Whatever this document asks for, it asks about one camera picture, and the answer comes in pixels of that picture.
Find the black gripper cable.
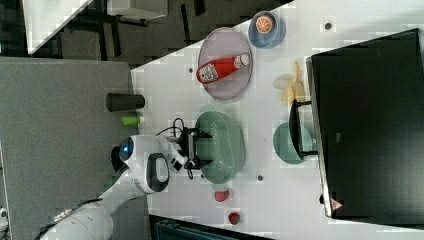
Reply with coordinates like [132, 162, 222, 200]
[155, 117, 195, 181]

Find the small red fruit toy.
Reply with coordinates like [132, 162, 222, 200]
[228, 212, 240, 225]

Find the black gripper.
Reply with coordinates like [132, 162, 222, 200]
[177, 127, 212, 169]

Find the green plastic strainer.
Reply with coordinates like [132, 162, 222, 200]
[195, 108, 245, 192]

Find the peeled banana toy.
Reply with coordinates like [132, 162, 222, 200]
[273, 61, 306, 105]

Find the grey round plate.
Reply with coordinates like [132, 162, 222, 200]
[198, 27, 253, 100]

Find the blue bowl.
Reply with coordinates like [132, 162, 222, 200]
[248, 11, 286, 49]

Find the black cup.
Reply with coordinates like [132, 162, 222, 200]
[106, 93, 145, 112]

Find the green round plate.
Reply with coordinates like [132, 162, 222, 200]
[273, 122, 314, 164]

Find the red ketchup bottle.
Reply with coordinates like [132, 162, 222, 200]
[196, 54, 250, 84]

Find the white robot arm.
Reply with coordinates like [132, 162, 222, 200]
[34, 128, 210, 240]

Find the red strawberry toy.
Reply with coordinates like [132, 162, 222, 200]
[214, 190, 230, 202]

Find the green lime toy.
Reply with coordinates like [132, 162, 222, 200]
[121, 116, 141, 126]

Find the orange slice toy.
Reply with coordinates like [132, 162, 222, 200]
[255, 14, 274, 34]

